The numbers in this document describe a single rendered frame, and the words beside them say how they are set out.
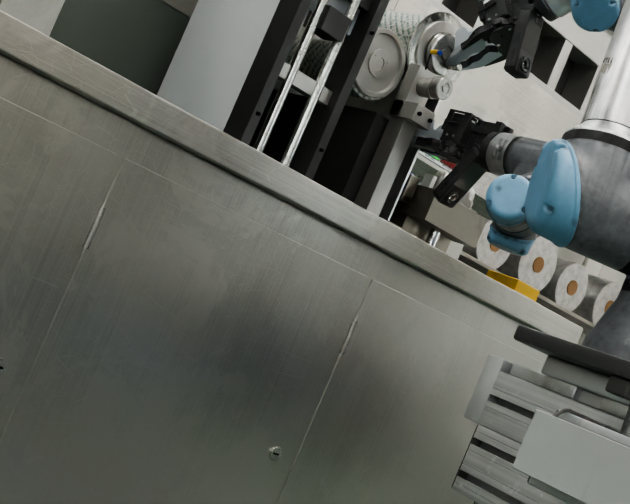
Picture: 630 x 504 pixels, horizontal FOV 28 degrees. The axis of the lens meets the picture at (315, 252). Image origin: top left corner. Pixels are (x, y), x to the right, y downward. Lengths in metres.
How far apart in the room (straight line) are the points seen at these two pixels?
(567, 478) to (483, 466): 0.30
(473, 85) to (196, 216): 1.30
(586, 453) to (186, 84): 1.09
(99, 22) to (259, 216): 0.63
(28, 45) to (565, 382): 0.75
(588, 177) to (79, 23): 1.04
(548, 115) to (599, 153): 1.56
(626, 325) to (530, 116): 1.55
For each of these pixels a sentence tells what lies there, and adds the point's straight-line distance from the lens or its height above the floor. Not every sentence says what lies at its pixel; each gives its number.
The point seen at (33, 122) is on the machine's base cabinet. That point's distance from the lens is 1.52.
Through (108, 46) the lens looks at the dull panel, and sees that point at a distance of 2.25.
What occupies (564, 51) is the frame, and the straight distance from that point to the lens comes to 3.09.
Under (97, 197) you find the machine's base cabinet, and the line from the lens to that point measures 1.58.
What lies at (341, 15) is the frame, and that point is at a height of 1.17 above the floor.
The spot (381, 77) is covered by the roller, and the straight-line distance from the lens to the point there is 2.20.
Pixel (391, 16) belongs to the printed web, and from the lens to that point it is 2.33.
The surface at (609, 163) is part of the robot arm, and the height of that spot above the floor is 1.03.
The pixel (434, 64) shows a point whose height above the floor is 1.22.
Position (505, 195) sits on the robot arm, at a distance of 1.93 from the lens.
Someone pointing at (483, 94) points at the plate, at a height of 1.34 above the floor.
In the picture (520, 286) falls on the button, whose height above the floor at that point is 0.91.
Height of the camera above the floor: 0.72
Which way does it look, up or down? 3 degrees up
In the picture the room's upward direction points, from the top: 23 degrees clockwise
